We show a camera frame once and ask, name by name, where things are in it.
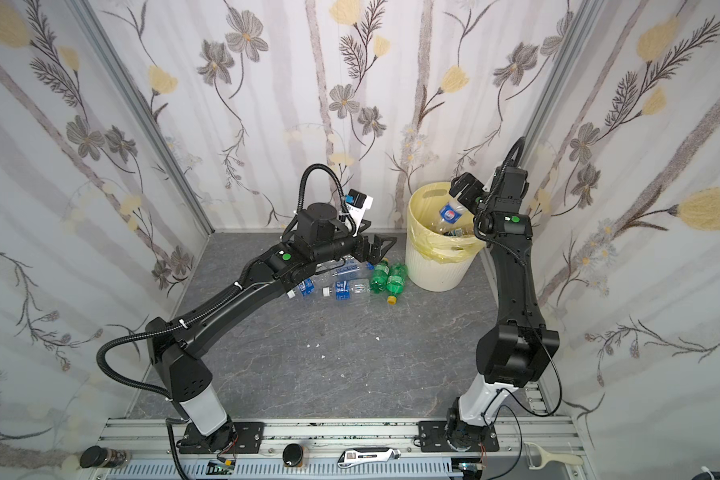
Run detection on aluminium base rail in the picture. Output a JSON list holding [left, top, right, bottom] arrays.
[[81, 417, 597, 479]]

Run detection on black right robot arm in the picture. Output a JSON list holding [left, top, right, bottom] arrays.
[[445, 167, 560, 451]]

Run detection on green bottle yellow cap right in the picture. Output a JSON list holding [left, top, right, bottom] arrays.
[[386, 263, 408, 305]]

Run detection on green bottle yellow cap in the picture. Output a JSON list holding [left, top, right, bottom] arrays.
[[369, 258, 390, 293], [386, 263, 408, 305]]

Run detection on cream plastic peeler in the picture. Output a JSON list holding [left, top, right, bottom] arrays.
[[523, 442, 584, 471]]

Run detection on black jar on rail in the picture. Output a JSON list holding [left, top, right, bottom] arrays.
[[79, 445, 131, 469]]

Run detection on white ribbed trash bin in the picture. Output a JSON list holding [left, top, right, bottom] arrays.
[[405, 237, 478, 292]]

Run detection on green bottle yellow cap left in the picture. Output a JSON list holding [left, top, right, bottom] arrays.
[[369, 258, 390, 293]]

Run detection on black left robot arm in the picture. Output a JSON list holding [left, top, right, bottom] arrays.
[[96, 203, 397, 454]]

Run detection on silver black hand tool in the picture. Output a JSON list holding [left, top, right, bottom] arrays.
[[337, 447, 401, 469]]

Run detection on yellow plastic bin liner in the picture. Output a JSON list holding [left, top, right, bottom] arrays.
[[407, 182, 485, 264]]

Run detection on blue label bottle white cap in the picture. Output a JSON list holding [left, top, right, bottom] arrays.
[[321, 279, 371, 301]]

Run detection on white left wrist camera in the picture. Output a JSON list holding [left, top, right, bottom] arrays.
[[345, 189, 373, 236]]

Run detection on soda water clear bottle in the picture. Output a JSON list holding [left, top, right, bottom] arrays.
[[312, 258, 374, 285]]

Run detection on white slotted cable duct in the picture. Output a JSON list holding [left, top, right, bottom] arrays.
[[104, 458, 464, 480]]

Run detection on black round knob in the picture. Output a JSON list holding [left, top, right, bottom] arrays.
[[282, 443, 307, 468]]

